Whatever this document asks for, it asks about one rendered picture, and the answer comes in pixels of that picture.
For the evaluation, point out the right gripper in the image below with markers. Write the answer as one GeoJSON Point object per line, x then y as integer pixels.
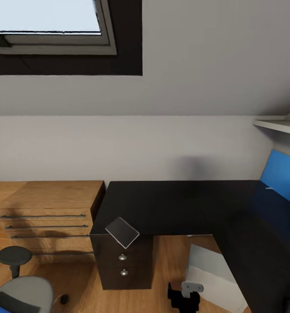
{"type": "Point", "coordinates": [178, 301]}

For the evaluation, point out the cabinet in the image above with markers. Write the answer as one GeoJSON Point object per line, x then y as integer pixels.
{"type": "Point", "coordinates": [53, 219]}
{"type": "Point", "coordinates": [124, 269]}

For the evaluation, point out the swivel chair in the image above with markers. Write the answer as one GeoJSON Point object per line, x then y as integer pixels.
{"type": "Point", "coordinates": [26, 294]}

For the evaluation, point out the room divider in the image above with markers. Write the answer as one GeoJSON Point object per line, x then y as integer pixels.
{"type": "Point", "coordinates": [276, 174]}

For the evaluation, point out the desk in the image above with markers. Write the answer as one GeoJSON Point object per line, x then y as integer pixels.
{"type": "Point", "coordinates": [250, 224]}

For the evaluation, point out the notebook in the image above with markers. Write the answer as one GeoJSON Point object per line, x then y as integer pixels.
{"type": "Point", "coordinates": [124, 233]}

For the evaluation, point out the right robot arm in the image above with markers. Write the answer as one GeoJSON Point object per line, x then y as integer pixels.
{"type": "Point", "coordinates": [187, 300]}

